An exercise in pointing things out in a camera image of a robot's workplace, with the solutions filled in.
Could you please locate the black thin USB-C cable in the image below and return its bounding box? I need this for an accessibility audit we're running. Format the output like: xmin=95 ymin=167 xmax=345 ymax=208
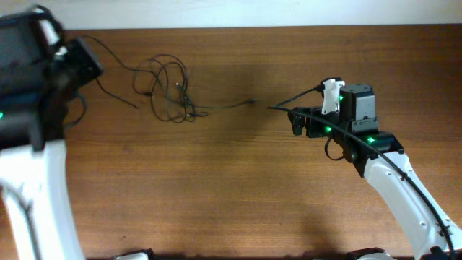
xmin=131 ymin=57 xmax=258 ymax=120

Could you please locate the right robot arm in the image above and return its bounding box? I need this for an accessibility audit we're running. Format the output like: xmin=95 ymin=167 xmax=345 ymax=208
xmin=287 ymin=81 xmax=461 ymax=259

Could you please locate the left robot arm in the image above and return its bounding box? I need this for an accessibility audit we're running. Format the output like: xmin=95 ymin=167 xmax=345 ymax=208
xmin=1 ymin=5 xmax=103 ymax=259

